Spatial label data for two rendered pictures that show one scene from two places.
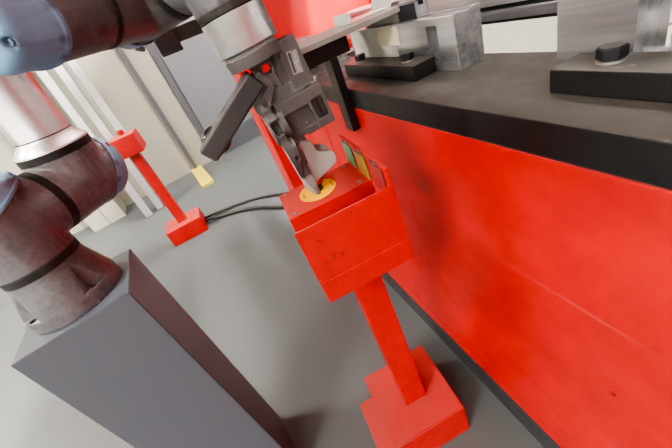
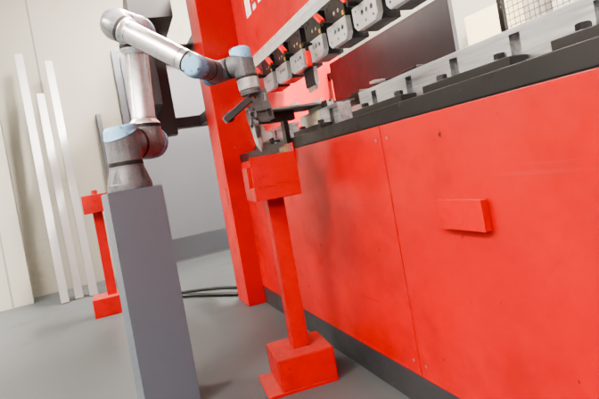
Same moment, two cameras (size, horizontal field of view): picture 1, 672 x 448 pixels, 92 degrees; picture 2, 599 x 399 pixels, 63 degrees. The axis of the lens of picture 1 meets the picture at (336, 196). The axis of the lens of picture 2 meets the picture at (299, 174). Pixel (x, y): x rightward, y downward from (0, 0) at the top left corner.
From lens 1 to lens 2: 1.30 m
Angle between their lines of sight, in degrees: 29
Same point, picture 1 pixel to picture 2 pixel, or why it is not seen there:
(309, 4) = not seen: hidden behind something
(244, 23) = (250, 80)
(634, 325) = (370, 193)
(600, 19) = (366, 98)
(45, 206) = (142, 139)
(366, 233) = (279, 169)
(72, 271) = (141, 168)
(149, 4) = (224, 71)
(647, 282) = (366, 168)
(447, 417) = (319, 351)
